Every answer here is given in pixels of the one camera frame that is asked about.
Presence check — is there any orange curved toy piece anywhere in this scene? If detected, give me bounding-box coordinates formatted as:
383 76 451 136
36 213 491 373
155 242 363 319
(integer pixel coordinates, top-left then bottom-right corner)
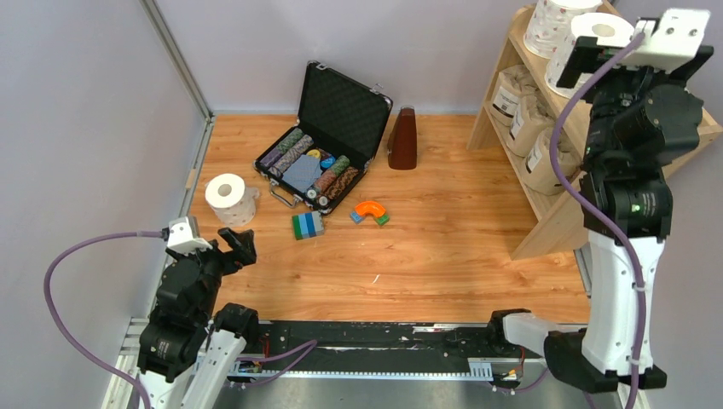
350 201 390 226

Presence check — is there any brown roll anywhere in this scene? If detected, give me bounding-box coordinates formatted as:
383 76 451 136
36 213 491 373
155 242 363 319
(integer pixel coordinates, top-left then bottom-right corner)
506 92 555 157
522 127 581 196
491 65 538 126

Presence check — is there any green blue block toy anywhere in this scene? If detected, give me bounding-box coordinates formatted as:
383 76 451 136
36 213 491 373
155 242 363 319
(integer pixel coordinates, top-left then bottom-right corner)
291 211 325 240

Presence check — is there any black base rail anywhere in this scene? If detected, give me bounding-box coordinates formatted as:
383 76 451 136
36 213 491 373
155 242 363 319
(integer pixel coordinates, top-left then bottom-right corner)
241 320 541 377

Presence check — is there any wooden shelf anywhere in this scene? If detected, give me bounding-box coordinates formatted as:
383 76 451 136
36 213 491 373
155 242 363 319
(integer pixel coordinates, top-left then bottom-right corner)
466 0 723 261

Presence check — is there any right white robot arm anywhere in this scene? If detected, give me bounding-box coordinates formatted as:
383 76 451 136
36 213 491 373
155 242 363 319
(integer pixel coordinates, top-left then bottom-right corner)
486 32 714 394

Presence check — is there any patterned paper roll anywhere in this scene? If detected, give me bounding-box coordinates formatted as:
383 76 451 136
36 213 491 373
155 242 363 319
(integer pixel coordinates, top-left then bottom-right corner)
545 13 634 99
523 0 602 59

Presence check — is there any brown roll front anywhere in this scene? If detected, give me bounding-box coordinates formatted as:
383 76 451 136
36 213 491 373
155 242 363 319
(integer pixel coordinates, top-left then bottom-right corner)
506 92 555 157

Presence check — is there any aluminium frame post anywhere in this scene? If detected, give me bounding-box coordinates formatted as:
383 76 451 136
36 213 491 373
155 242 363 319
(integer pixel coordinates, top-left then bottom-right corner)
139 0 213 122

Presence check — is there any brown metronome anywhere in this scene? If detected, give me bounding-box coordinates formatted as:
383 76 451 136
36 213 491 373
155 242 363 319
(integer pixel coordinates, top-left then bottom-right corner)
387 106 418 170

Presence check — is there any black poker chip case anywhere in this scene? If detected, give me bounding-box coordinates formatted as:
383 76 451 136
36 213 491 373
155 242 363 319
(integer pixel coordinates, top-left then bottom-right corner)
252 60 393 216

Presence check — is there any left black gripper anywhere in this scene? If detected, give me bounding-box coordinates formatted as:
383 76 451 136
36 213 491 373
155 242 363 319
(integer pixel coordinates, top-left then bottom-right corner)
166 225 257 320

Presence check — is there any white toilet paper roll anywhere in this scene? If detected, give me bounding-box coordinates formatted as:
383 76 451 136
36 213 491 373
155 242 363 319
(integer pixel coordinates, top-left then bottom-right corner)
205 173 260 228

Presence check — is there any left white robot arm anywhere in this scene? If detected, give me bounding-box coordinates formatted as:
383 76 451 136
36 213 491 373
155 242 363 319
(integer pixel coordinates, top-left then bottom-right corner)
137 222 261 408

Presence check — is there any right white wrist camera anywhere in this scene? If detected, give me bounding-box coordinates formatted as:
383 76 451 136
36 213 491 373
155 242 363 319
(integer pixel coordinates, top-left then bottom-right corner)
619 8 711 73

